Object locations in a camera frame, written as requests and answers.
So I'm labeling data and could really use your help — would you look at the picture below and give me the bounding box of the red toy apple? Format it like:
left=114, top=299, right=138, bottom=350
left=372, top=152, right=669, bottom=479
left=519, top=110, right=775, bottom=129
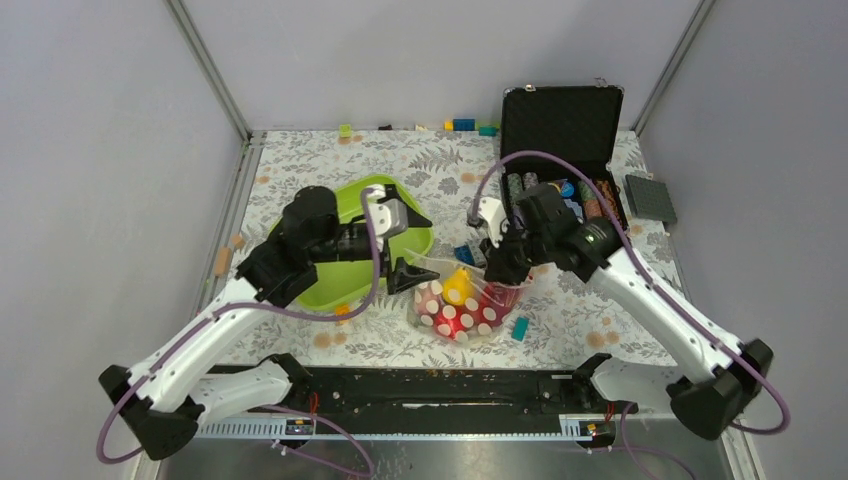
left=433, top=305, right=494, bottom=342

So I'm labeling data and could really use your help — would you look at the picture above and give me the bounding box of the floral table mat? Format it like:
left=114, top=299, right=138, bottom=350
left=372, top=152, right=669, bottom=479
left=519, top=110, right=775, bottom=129
left=225, top=130, right=671, bottom=369

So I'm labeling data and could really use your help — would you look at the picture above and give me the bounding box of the blue yellow block row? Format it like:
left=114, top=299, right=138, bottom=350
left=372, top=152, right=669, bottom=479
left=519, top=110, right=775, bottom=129
left=443, top=118, right=499, bottom=137

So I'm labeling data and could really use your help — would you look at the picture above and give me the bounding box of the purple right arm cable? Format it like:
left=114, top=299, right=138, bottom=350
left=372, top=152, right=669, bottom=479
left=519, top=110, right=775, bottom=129
left=468, top=150, right=792, bottom=480

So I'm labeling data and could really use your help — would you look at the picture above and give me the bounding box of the teal toy block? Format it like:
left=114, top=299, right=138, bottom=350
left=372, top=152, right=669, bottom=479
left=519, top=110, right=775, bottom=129
left=511, top=316, right=530, bottom=342

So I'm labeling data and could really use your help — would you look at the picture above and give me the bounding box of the grey building baseplate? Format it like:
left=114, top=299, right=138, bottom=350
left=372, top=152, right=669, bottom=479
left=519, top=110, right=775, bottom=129
left=624, top=174, right=678, bottom=225

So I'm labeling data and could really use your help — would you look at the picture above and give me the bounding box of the clear zip top bag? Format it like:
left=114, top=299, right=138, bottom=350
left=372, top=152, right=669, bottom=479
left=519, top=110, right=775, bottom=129
left=406, top=252, right=534, bottom=346

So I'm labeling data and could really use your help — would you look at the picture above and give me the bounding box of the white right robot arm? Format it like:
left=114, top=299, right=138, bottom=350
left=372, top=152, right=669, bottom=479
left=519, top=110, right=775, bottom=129
left=468, top=184, right=774, bottom=440

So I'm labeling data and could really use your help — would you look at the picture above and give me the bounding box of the blue grey toy block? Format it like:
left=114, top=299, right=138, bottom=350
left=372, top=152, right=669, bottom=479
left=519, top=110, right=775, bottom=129
left=454, top=243, right=487, bottom=268

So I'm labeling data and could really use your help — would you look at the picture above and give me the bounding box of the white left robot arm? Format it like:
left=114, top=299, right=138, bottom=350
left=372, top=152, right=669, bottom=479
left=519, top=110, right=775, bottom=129
left=99, top=184, right=435, bottom=460

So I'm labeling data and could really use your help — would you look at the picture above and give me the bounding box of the black poker chip case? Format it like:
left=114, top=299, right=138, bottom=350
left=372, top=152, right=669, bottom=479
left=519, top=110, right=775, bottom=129
left=500, top=85, right=628, bottom=229

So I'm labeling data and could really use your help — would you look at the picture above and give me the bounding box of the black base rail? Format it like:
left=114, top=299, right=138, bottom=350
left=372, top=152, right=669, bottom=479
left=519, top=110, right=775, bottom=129
left=246, top=365, right=641, bottom=437

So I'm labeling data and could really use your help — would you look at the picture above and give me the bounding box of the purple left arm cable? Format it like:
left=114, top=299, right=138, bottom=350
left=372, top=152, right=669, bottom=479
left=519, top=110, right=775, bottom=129
left=96, top=188, right=386, bottom=480

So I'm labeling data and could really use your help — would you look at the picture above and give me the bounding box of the yellow toy pear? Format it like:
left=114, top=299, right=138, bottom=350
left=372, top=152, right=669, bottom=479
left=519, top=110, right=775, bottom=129
left=442, top=268, right=474, bottom=307

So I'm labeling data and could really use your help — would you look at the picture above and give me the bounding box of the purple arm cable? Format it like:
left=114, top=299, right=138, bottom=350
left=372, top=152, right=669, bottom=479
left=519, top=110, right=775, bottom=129
left=468, top=150, right=792, bottom=480
left=96, top=188, right=386, bottom=480

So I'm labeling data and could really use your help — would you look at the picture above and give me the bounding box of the green plastic tub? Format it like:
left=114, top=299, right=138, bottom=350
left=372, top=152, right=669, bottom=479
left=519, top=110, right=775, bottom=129
left=295, top=174, right=435, bottom=313

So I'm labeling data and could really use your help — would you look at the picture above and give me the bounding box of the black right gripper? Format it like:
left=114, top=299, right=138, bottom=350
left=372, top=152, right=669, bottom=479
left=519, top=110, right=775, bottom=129
left=480, top=220, right=553, bottom=286

